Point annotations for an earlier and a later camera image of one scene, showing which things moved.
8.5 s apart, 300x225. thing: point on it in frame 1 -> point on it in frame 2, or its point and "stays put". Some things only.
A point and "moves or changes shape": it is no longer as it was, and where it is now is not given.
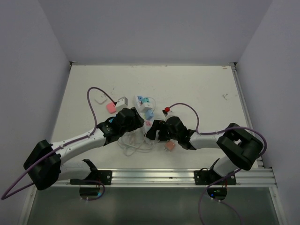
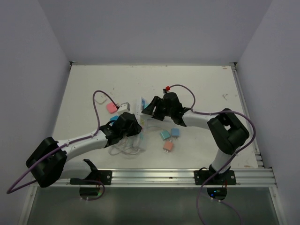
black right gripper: (157, 125) -> (150, 108)
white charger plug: (145, 106) moves or changes shape
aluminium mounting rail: (252, 177) stays put
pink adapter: (111, 108) stays put
